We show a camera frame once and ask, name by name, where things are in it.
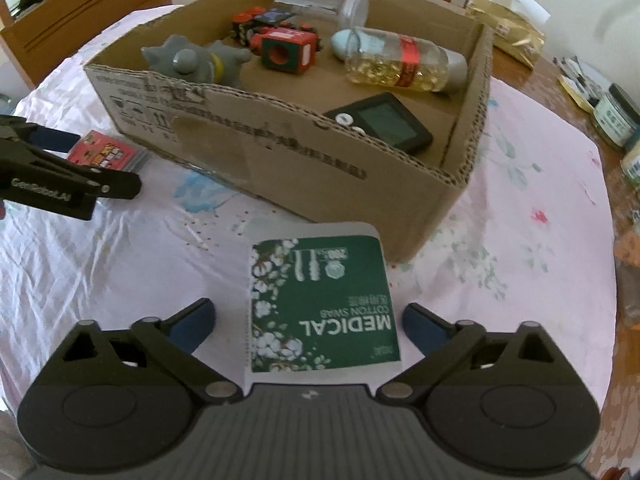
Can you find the gold foil packet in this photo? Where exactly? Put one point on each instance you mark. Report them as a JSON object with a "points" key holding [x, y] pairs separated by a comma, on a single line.
{"points": [[510, 30]]}

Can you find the green white cotton swab box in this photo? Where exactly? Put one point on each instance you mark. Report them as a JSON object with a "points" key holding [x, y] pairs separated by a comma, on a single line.
{"points": [[325, 305]]}

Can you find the black digital timer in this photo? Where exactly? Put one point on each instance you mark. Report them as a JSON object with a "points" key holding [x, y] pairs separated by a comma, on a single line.
{"points": [[385, 117]]}

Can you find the clear plastic jar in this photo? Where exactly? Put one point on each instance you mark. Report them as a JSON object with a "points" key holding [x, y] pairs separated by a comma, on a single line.
{"points": [[320, 2]]}

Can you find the pile of printed papers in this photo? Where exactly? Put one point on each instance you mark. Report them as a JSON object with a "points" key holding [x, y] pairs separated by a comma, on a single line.
{"points": [[580, 82]]}

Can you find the red card pack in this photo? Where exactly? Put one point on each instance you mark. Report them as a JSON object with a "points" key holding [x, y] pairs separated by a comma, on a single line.
{"points": [[107, 152]]}

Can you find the light blue oval case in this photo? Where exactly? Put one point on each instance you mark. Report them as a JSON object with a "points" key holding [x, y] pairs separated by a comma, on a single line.
{"points": [[341, 44]]}

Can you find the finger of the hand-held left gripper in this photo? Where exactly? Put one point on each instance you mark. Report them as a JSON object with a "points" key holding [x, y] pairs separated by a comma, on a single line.
{"points": [[75, 180], [52, 139]]}

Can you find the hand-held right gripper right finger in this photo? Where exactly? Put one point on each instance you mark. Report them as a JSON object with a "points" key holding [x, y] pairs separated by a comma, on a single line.
{"points": [[421, 327]]}

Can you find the wide wooden chair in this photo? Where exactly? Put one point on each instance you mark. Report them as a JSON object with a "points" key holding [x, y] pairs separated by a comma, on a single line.
{"points": [[85, 25]]}

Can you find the grey rubber animal toy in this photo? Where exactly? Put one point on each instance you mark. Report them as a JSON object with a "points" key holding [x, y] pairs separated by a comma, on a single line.
{"points": [[185, 60]]}

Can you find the dark toy train car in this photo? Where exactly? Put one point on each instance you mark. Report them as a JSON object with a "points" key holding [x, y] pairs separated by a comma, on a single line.
{"points": [[250, 25]]}

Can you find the clear capsule bottle silver cap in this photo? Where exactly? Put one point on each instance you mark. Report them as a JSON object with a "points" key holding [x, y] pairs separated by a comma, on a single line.
{"points": [[400, 62]]}

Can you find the red toy train car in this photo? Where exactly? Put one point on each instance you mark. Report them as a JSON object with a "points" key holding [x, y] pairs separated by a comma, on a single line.
{"points": [[287, 50]]}

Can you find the pink floral tablecloth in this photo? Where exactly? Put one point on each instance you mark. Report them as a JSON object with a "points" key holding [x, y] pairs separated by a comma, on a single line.
{"points": [[525, 200]]}

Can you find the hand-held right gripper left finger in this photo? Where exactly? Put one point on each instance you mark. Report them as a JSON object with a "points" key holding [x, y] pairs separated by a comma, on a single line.
{"points": [[192, 322]]}

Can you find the brown cardboard box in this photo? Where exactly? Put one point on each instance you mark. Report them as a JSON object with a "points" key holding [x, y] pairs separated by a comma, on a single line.
{"points": [[300, 170]]}

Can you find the dark lidded glass jar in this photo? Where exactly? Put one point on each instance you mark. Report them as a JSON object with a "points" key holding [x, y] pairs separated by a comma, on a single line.
{"points": [[617, 117]]}

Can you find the pale glass jar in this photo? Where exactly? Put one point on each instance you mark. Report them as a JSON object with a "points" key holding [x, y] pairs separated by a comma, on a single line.
{"points": [[632, 162]]}

